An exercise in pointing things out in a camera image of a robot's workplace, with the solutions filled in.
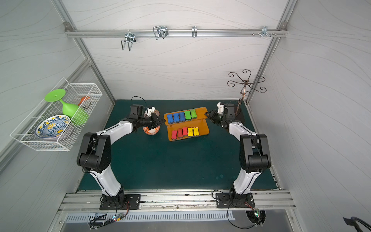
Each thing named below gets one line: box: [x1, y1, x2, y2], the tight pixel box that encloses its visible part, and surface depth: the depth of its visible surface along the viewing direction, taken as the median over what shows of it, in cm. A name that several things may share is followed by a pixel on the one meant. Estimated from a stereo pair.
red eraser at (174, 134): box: [171, 130, 178, 140], surface depth 100 cm
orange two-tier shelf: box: [163, 106, 210, 142], surface depth 97 cm
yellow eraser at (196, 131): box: [193, 126, 200, 136], surface depth 100 cm
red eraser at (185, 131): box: [182, 126, 188, 137], surface depth 100 cm
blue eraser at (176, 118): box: [173, 113, 180, 123], surface depth 91 cm
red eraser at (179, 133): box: [177, 128, 184, 138], surface depth 100 cm
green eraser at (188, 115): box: [184, 110, 192, 120], surface depth 93 cm
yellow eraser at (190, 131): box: [187, 127, 194, 137], surface depth 100 cm
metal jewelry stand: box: [227, 69, 267, 116], surface depth 92 cm
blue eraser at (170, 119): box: [167, 114, 174, 125], surface depth 91 cm
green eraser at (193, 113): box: [190, 108, 198, 119], surface depth 93 cm
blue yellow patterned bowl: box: [35, 114, 71, 139], surface depth 63 cm
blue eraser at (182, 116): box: [178, 111, 186, 122], surface depth 92 cm
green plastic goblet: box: [44, 88, 90, 126], surface depth 64 cm
